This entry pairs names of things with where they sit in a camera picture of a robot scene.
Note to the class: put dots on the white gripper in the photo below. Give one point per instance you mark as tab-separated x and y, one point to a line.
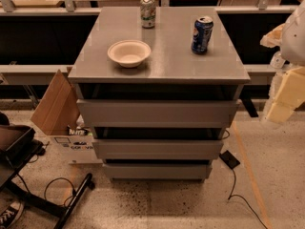
294	37

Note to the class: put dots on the grey top drawer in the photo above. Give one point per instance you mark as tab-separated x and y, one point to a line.
157	113

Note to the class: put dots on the grey drawer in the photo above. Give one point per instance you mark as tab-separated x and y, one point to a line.
165	171
157	149
157	113

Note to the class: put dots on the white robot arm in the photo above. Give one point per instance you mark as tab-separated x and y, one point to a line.
297	18

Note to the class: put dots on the grey drawer cabinet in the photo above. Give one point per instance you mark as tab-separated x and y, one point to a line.
171	72

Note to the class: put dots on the grey middle drawer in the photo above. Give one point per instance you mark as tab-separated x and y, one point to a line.
157	149

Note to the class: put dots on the grey bottom drawer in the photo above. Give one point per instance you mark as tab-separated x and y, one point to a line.
165	171

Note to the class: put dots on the clear sanitizer bottle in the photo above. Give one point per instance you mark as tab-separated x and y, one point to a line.
277	61

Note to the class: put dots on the black power adapter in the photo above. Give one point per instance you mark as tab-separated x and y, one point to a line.
229	159

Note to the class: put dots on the blue pepsi can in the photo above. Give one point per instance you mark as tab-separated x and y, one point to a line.
202	32

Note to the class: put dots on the white paper bowl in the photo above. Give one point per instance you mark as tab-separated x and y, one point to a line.
129	53

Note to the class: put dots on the green white soda can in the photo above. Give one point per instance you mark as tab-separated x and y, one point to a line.
147	13

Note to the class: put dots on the brown cardboard box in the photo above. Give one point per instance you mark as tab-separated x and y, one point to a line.
58	117

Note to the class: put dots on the black white sneaker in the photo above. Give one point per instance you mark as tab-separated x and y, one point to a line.
11	214

